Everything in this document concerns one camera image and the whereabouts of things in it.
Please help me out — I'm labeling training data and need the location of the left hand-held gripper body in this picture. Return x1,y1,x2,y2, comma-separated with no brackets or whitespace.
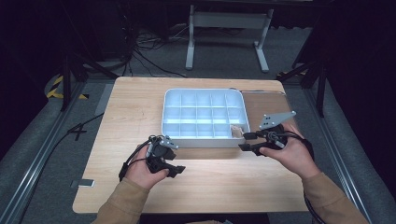
147,134,180,174

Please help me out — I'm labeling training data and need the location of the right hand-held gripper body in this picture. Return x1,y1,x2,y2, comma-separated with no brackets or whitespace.
253,110,297,156

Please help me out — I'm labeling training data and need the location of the beige sock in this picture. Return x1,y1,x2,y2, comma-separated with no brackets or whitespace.
231,124,246,139

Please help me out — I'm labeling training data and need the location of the white compartment tray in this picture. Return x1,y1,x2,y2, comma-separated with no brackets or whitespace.
161,88,251,148

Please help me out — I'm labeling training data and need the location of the person's left hand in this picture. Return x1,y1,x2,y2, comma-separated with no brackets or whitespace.
124,146,170,190

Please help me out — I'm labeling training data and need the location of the person's right hand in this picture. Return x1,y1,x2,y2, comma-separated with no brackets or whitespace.
260,124,321,180

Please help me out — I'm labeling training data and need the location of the brown mat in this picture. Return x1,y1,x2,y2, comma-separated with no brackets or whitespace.
241,90,300,138

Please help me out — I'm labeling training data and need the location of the black metal stand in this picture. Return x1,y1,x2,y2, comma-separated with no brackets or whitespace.
60,46,120,112
276,55,328,119

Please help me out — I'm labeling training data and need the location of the yellow black hazard tape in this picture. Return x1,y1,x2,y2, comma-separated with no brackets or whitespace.
46,75,90,101

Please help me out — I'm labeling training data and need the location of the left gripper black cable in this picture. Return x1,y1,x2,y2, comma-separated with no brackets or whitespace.
119,138,154,182

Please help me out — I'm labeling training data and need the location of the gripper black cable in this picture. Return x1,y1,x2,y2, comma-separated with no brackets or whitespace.
279,130,326,224
119,138,154,182

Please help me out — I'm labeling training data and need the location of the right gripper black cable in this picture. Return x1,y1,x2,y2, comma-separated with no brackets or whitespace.
279,130,326,224

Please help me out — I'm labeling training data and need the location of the grey metal floor rail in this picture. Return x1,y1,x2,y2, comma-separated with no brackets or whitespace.
0,80,87,224
303,87,375,224

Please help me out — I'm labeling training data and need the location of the bundle of black floor cables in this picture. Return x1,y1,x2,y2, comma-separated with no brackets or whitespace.
122,27,188,78

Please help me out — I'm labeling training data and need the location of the long black floor cable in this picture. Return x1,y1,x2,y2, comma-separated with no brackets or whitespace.
18,112,105,224

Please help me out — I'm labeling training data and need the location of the grey metal desk frame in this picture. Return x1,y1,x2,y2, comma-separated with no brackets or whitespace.
185,4,275,74

